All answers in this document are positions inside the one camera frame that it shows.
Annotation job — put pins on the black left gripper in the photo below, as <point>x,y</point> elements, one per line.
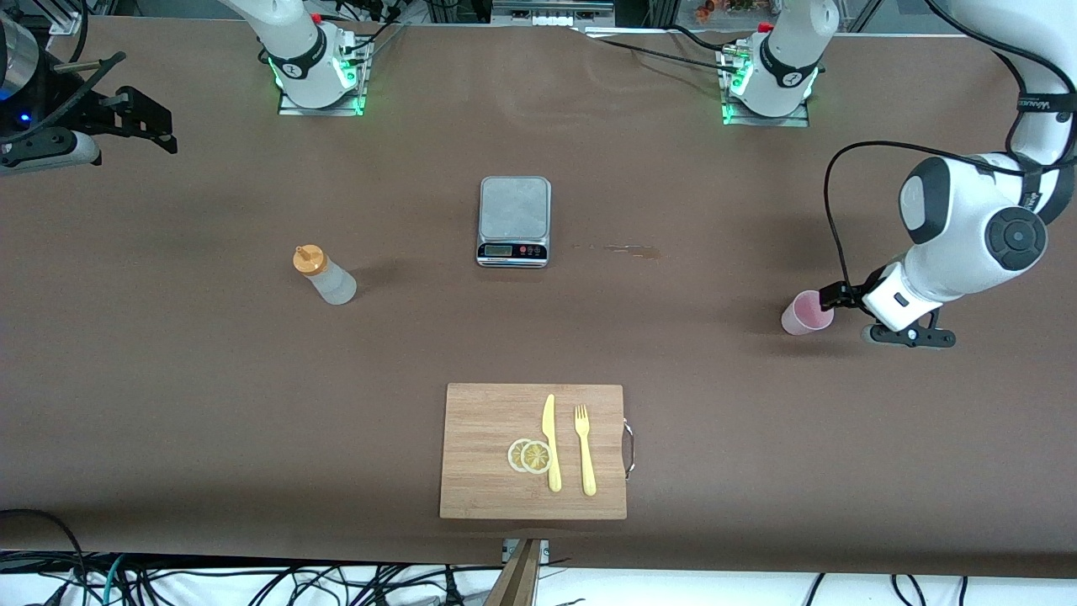
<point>850,295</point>

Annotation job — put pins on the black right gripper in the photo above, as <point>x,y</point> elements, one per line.
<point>74,115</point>

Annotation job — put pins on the pink plastic cup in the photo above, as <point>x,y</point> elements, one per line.
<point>799,321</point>

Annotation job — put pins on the translucent orange-capped sauce bottle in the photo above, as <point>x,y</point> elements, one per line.
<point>332,284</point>

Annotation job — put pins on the yellow plastic fork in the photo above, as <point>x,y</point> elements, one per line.
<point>587,463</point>

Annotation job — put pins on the yellow plastic knife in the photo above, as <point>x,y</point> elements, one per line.
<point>553,463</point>

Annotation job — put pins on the silver digital kitchen scale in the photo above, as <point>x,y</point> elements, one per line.
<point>513,210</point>

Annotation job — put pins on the yellow lemon slice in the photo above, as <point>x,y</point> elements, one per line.
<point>513,455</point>
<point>536,457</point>

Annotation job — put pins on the wooden cutting board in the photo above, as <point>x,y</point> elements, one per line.
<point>480,471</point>

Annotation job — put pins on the white power strip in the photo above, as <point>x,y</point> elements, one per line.
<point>547,18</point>

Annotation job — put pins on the aluminium frame rail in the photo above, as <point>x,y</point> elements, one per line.
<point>67,21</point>

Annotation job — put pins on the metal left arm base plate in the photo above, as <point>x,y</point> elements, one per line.
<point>791,121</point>

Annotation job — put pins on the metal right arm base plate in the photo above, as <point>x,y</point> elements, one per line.
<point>336,109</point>

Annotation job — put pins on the metal table bracket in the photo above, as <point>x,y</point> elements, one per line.
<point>507,551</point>

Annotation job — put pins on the wooden post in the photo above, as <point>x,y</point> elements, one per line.
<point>517,581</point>

